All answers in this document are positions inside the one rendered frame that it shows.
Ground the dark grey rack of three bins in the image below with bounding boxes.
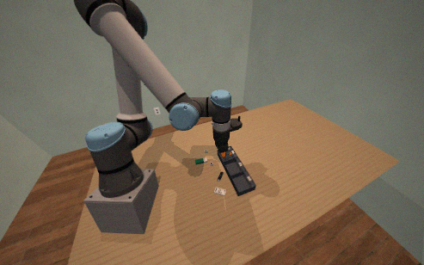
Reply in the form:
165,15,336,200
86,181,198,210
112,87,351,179
218,146,256,196

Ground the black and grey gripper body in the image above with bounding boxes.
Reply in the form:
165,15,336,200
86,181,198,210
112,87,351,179
212,116,243,153

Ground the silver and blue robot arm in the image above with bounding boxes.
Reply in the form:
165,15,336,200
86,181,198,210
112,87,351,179
74,0,231,198

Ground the white domino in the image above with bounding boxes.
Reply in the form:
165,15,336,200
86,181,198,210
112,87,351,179
214,188,226,196

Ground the green and white eraser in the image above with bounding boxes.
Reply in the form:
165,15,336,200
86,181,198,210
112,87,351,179
195,157,207,164

